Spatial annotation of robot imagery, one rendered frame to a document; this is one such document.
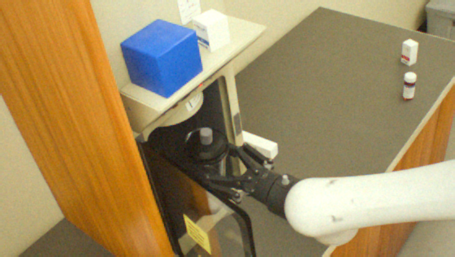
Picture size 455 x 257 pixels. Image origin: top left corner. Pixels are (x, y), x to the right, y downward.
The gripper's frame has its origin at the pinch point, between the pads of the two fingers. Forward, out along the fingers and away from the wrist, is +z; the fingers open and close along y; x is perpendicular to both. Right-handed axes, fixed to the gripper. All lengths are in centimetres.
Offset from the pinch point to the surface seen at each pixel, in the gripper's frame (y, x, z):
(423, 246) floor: -92, 120, -30
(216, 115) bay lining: -11.4, -2.1, 6.6
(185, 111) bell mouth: 0.5, -13.2, 3.6
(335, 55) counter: -87, 26, 16
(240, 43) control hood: -6.9, -30.8, -9.3
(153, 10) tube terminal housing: 4.2, -41.4, 1.4
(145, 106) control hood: 17.0, -30.2, -6.1
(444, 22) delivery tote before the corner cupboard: -252, 97, 26
